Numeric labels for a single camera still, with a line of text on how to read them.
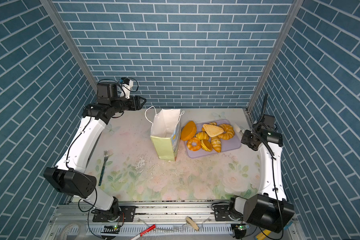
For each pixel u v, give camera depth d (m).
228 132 1.02
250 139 0.69
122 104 0.62
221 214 0.73
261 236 0.67
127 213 0.74
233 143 1.02
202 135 0.99
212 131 1.00
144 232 0.68
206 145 0.94
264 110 0.58
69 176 0.40
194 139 0.99
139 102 0.67
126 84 0.65
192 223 0.71
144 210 0.76
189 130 0.99
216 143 0.96
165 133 1.03
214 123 1.09
